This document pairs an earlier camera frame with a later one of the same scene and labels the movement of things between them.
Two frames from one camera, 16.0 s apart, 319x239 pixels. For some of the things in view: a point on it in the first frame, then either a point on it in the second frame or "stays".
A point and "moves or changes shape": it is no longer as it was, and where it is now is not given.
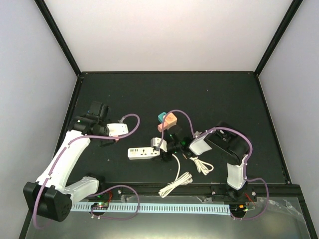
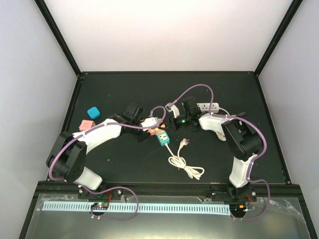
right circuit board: x=238 y=208 stays
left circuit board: x=100 y=205 stays
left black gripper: x=104 y=142 -> x=140 y=138
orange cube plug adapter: x=170 y=120 moves or changes shape
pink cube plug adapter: x=116 y=140 moves or changes shape
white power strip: x=142 y=153 -> x=205 y=107
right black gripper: x=164 y=156 -> x=170 y=125
